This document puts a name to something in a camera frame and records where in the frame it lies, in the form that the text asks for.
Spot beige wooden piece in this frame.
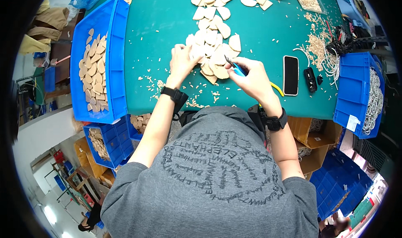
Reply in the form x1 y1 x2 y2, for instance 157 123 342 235
188 44 205 62

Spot open cardboard box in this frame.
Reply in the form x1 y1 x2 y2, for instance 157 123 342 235
287 116 343 176

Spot heap of wooden pieces in crate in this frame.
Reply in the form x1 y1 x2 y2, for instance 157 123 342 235
78 28 109 113

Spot long blue plastic crate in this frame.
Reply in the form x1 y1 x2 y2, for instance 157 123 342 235
70 0 130 125

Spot wooden frame stools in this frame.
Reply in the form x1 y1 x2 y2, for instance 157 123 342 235
44 150 98 209

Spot person's body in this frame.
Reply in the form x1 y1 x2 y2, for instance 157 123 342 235
100 106 320 238

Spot black oblong case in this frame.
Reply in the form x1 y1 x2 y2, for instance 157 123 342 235
303 67 318 93

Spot heap of wood chips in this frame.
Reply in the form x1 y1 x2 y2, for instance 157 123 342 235
300 12 334 72

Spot person's left hand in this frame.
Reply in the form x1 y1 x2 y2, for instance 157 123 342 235
165 44 205 89

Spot pile of beige wooden pieces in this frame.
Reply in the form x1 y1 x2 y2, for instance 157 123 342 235
166 0 274 85

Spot black wrist band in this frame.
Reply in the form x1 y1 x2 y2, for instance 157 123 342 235
264 107 288 132
160 86 189 106

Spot empty blue plastic crate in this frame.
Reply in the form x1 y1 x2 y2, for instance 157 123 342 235
309 148 374 221

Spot small blue crate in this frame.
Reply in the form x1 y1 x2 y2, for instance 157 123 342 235
127 113 152 141

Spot blue crate with wooden pieces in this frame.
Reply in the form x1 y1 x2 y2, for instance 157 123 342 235
83 115 136 170

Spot yellow cardboard box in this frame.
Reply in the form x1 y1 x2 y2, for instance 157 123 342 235
73 137 116 186

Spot blue crate with metal chains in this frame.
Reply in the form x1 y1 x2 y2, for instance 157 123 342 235
333 52 385 140

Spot heap of brown bags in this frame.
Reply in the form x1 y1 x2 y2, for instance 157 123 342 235
18 0 70 55

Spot bundle of white cords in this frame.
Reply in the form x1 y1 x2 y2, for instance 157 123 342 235
293 46 341 89

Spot bundle of black cords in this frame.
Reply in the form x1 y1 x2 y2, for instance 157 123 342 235
325 26 356 55

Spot black smartphone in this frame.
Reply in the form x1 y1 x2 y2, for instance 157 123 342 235
282 55 299 97

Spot blue handled cutting pliers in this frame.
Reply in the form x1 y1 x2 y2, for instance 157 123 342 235
224 55 249 77

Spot scattered wood chips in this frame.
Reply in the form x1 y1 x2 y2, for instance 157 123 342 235
138 74 238 109

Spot blue tray with tools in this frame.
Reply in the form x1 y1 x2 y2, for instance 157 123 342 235
337 0 378 29

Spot person's right hand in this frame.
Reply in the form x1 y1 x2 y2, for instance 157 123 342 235
224 56 278 106

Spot yellow handled tool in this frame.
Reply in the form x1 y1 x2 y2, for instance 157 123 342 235
258 81 285 108

